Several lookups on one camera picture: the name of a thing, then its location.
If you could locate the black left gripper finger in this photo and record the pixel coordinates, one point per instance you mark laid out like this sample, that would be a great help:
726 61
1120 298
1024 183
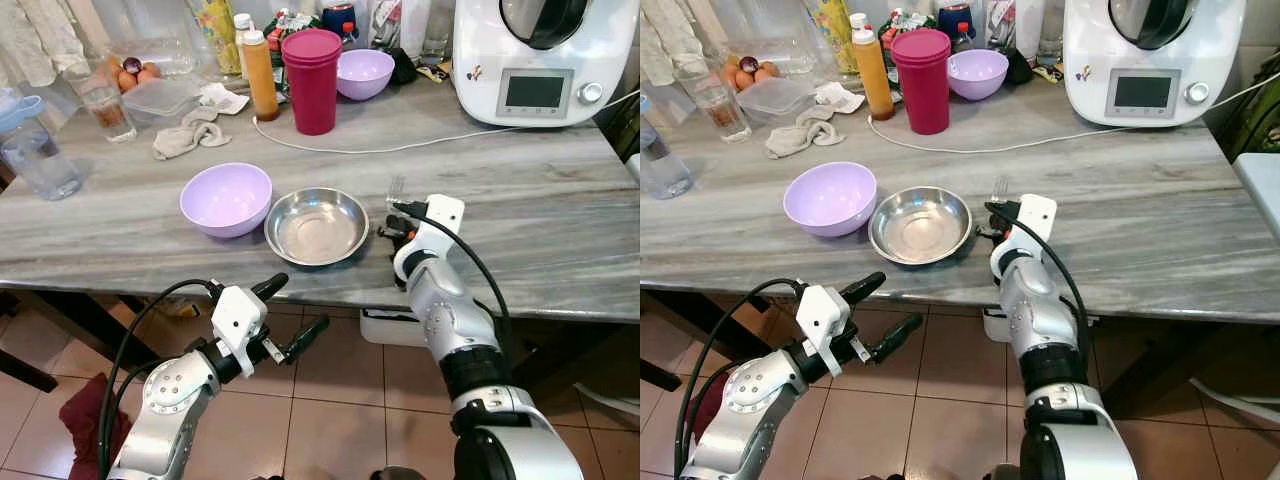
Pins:
863 287
898 338
308 338
270 286

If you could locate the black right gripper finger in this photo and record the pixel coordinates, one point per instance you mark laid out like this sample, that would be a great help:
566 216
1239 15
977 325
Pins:
402 210
1000 210

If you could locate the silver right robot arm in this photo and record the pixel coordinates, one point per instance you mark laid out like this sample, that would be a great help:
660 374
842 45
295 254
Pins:
470 350
1050 350

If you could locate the stainless steel bowl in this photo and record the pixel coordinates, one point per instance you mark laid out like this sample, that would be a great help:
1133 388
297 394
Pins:
920 226
317 228

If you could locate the white plastic box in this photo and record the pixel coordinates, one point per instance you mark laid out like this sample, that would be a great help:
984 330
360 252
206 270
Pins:
390 328
998 326

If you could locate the large lilac plastic bowl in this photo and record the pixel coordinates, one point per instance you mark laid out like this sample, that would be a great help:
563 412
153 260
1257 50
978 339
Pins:
830 200
225 200

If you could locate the small lilac plastic bowl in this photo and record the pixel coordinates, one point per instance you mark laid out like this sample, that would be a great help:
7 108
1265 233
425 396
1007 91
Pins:
365 75
977 75

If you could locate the small black object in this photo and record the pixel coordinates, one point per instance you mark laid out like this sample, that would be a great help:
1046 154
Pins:
1020 68
406 68

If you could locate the magenta plastic tumbler with lid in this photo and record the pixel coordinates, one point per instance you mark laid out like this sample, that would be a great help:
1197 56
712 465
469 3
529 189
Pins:
312 85
922 85

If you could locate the crumpled grey cloth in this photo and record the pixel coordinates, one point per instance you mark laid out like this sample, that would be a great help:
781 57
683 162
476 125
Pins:
185 138
798 135

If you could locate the dark red cloth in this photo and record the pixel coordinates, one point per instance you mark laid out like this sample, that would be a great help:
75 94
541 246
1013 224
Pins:
708 405
85 420

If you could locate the orange sauce squeeze bottle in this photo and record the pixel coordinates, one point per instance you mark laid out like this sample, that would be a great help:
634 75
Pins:
875 80
262 80

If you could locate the clear measuring jug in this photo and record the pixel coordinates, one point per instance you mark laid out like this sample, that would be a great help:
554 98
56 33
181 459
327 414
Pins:
1015 25
400 25

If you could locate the dark blue jar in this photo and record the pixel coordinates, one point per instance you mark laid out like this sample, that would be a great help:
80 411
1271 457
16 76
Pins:
340 25
957 25

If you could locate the white paper tissue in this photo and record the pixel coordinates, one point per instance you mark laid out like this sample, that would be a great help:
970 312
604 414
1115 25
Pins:
838 97
225 98

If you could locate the white kitchen cooking machine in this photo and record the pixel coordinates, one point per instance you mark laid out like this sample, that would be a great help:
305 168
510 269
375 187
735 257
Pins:
1150 65
545 65

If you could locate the clear plastic food container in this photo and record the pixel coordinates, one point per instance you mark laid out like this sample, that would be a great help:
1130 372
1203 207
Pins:
775 100
165 100

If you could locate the dark wooden chair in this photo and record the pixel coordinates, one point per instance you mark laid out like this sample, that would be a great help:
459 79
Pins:
25 340
655 375

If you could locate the green snack packet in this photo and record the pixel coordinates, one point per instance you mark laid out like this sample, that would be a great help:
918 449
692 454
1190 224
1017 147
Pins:
290 22
905 22

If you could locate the clear drinking glass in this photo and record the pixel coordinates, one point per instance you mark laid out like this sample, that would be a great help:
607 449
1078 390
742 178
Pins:
108 110
722 108

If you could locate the clear water bottle blue lid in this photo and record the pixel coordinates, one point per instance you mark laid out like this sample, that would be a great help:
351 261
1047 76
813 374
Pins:
665 160
40 155

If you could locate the brown egg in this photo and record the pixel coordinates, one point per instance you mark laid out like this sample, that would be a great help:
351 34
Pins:
743 81
148 74
128 81
768 71

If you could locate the yellow printed can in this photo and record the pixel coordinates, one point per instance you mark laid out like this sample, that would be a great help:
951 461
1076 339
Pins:
835 30
220 35

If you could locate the red onion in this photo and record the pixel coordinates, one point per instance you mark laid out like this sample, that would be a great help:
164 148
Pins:
748 64
132 65

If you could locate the beige hanging towel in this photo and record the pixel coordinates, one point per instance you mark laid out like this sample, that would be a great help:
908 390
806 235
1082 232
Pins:
670 35
35 40

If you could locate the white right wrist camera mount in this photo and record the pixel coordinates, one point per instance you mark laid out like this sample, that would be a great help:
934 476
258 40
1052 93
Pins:
1035 215
445 215

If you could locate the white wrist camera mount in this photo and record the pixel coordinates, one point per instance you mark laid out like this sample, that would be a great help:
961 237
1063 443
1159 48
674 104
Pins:
235 320
1035 215
820 325
445 215

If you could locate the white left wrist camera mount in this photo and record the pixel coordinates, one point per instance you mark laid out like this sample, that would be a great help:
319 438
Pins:
820 325
235 320

